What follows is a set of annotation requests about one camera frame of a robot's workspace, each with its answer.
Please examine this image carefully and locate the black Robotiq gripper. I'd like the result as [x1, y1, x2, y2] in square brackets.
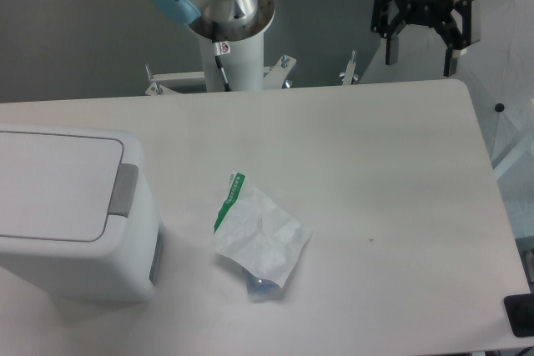
[370, 0, 479, 77]

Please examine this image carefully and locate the grey trash can push button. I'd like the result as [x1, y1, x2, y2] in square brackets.
[108, 163, 139, 218]

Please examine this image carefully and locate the white trash can body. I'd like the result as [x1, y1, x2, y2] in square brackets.
[1, 123, 164, 303]

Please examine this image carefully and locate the white trash can lid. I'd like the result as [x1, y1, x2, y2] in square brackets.
[1, 132, 123, 242]

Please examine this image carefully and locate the white green plastic wrapper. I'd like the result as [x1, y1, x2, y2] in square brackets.
[213, 171, 312, 288]

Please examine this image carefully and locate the black device at table edge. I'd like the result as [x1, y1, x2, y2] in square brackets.
[503, 293, 533, 338]

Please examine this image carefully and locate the white metal base frame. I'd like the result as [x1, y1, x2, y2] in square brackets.
[144, 55, 296, 95]

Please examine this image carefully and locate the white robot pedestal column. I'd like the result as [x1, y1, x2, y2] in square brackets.
[195, 32, 264, 93]

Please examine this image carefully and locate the black cable on pedestal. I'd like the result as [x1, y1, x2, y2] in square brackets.
[210, 20, 232, 93]

